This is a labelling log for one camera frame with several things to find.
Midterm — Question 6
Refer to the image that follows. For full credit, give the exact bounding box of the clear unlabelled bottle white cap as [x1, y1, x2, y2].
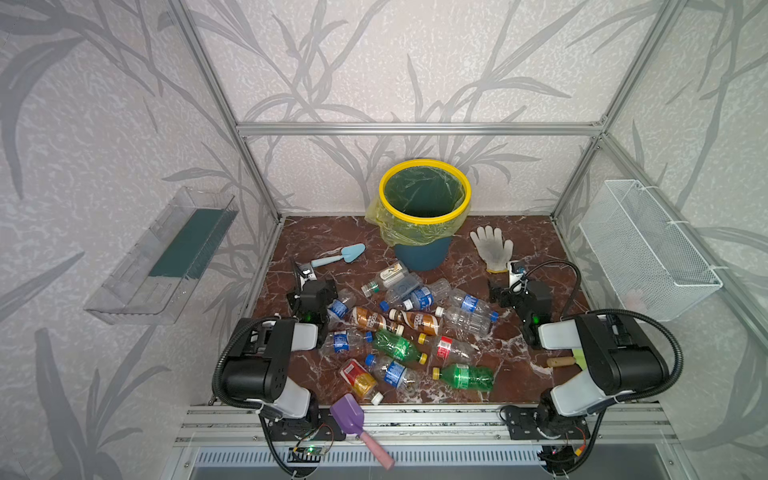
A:
[435, 307, 491, 337]

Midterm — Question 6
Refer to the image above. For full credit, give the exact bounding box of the clear bottle red label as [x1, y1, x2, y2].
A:
[417, 333, 480, 365]

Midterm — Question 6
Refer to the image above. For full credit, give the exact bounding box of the green Sprite bottle yellow cap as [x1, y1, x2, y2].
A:
[432, 364, 494, 392]

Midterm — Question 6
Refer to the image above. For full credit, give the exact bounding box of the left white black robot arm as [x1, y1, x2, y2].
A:
[212, 261, 338, 427]

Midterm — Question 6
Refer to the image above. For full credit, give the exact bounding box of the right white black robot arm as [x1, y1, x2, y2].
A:
[489, 261, 684, 439]

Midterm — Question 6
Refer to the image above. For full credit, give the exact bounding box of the teal bin with yellow rim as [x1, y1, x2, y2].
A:
[378, 158, 473, 272]

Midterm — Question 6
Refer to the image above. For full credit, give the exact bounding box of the yellow plastic bin liner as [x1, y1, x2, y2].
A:
[365, 166, 473, 248]

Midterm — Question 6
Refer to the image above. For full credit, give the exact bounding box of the clear bottle blue label upper-left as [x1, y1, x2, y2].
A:
[327, 288, 356, 321]

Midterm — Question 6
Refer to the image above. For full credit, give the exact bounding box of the clear bottle blue label left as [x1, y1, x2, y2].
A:
[320, 329, 374, 358]

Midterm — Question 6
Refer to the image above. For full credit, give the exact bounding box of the white knitted work glove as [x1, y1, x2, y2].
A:
[470, 225, 514, 274]

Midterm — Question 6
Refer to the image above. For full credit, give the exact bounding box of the light blue garden trowel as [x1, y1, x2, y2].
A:
[310, 243, 366, 268]

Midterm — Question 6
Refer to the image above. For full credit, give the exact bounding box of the clear bottle blue cap right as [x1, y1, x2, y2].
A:
[447, 288, 499, 323]

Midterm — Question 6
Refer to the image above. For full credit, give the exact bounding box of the crushed green Sprite bottle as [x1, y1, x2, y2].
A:
[373, 330, 428, 365]

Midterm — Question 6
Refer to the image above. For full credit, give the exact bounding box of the square clear bottle blue cap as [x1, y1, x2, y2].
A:
[379, 272, 424, 312]

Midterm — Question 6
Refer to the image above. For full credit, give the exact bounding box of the clear bottle green cap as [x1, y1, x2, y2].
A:
[361, 261, 409, 298]

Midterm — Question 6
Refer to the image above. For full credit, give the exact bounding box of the red yellow label bottle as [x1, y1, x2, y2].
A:
[340, 359, 384, 405]

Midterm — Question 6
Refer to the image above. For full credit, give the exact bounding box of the clear bottle blue label front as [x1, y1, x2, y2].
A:
[365, 354, 422, 392]

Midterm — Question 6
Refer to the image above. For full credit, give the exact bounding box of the brown coffee bottle right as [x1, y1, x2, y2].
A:
[388, 309, 440, 336]

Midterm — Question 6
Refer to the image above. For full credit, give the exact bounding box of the clear bottle blue white label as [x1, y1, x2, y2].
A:
[402, 278, 452, 311]

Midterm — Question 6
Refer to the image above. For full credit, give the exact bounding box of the wooden handled green tool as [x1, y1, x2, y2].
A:
[547, 349, 588, 371]

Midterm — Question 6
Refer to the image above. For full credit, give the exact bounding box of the purple scoop with pink handle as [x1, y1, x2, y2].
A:
[330, 393, 395, 470]

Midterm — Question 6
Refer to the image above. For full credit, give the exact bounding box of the white wire mesh basket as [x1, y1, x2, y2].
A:
[579, 180, 722, 322]

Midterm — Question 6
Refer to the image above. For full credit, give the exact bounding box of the green circuit board with wires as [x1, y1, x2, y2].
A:
[290, 443, 333, 463]

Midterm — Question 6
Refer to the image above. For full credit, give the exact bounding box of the clear acrylic wall shelf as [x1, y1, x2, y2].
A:
[84, 187, 239, 326]

